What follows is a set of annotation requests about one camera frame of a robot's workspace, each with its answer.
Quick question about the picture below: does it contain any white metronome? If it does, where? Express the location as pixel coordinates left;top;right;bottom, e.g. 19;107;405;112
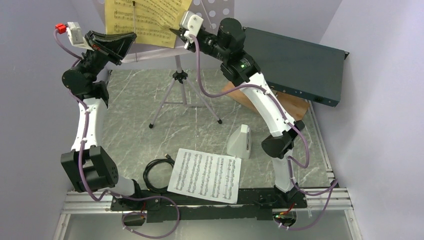
226;124;252;160

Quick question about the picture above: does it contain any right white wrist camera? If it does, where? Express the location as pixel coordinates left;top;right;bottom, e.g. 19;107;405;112
179;10;204;43

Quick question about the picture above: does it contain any wooden base board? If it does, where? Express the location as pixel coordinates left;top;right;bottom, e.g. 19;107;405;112
226;90;310;121

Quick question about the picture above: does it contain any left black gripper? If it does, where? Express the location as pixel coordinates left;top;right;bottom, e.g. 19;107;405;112
77;30;137;80

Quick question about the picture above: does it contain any yellow sheet music book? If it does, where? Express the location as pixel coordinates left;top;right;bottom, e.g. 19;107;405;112
104;0;192;49

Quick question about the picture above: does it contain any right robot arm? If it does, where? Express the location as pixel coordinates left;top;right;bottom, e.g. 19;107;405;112
172;11;310;208

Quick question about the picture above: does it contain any white perforated music stand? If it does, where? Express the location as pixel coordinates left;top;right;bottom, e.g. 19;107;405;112
122;0;235;129

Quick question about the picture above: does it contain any white sheet music page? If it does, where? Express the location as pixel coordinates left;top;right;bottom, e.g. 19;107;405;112
167;148;242;204

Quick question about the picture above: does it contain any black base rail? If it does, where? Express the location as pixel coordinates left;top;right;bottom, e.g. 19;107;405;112
110;187;308;223

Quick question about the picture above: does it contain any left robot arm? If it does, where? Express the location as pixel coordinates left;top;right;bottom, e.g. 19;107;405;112
60;31;144;210

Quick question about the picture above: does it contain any dark green rack unit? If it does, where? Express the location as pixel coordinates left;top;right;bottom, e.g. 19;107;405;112
244;27;350;107

